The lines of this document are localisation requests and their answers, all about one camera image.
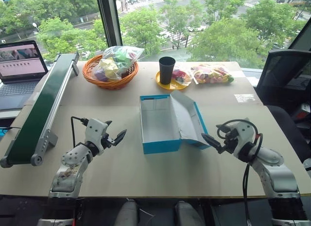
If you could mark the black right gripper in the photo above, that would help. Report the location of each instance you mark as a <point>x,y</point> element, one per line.
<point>230,143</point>

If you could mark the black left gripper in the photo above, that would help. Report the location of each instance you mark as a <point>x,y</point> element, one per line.
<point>106,141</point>

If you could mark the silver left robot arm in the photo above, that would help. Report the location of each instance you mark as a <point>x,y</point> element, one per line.
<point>68,162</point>

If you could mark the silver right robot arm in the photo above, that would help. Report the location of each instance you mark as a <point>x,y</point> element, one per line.
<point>274,170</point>

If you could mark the blue cardboard box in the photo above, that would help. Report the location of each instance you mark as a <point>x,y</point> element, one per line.
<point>160,119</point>

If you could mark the green conveyor belt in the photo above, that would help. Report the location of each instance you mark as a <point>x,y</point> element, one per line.
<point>36,109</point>

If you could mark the orange woven basket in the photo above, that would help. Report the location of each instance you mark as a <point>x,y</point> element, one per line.
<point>109,83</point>

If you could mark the clear bag of colourful candies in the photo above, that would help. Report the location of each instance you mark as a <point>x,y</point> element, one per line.
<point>211,75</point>

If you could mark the yellow round plate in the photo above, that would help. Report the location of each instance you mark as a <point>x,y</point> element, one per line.
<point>172,86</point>

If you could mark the small clear snack bag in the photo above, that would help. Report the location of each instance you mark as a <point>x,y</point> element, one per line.
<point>182,76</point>

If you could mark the clear bag of colourful items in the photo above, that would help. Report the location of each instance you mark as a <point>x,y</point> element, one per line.
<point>116,63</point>

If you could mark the black plastic cup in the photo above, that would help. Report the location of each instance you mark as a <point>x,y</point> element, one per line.
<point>166,70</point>

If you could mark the black office chair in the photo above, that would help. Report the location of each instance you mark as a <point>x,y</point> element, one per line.
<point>284,90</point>

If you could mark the grey rounded shape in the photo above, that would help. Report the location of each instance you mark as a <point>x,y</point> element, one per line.
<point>188,215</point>
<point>126,213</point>

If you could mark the grey laptop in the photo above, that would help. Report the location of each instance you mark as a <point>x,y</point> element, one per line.
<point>19,65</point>

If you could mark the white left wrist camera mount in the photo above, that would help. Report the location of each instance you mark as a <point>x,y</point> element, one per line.
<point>94,131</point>

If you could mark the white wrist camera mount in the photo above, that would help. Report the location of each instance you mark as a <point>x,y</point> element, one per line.
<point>94,131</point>
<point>243,132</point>

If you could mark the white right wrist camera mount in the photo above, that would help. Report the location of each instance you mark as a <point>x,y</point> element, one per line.
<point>243,132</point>

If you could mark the dark window frame pillar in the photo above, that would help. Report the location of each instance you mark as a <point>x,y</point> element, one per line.
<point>109,17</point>

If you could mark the dark slanted window frame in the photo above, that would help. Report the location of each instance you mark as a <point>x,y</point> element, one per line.
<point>302,32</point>

